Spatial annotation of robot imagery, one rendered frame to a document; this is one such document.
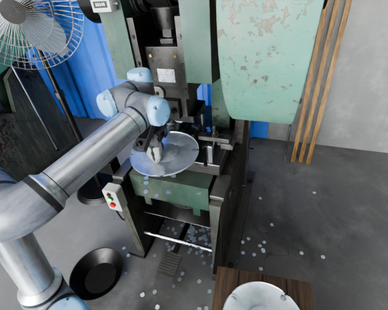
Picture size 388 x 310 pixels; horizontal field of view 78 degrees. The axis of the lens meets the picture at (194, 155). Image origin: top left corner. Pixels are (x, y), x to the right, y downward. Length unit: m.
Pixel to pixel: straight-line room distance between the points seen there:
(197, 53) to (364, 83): 1.64
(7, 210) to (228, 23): 0.53
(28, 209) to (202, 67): 0.64
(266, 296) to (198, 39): 0.95
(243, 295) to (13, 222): 0.82
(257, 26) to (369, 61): 1.76
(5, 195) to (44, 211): 0.07
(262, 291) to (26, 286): 0.78
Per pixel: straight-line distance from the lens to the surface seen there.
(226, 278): 1.14
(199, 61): 0.86
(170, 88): 0.99
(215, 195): 1.00
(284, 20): 0.51
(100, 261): 1.71
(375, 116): 2.43
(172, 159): 0.97
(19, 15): 1.48
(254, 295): 1.08
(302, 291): 1.17
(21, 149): 2.43
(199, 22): 0.83
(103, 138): 0.58
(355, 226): 1.91
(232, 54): 0.54
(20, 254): 0.76
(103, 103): 0.73
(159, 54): 0.97
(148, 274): 1.58
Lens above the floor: 1.39
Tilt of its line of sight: 38 degrees down
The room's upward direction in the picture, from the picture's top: 6 degrees counter-clockwise
